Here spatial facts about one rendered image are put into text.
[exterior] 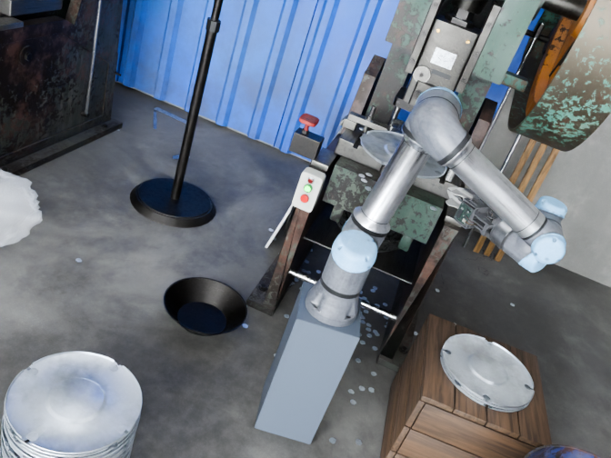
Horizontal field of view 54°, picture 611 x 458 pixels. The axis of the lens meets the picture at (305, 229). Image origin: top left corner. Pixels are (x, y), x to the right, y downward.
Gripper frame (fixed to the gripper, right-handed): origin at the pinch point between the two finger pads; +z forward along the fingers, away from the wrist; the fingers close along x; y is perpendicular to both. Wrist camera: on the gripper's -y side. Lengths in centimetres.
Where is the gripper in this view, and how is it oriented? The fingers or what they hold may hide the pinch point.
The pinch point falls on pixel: (452, 191)
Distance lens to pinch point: 185.1
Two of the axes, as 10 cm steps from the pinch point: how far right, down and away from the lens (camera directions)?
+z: -5.5, -5.7, 6.1
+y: -7.8, 0.9, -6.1
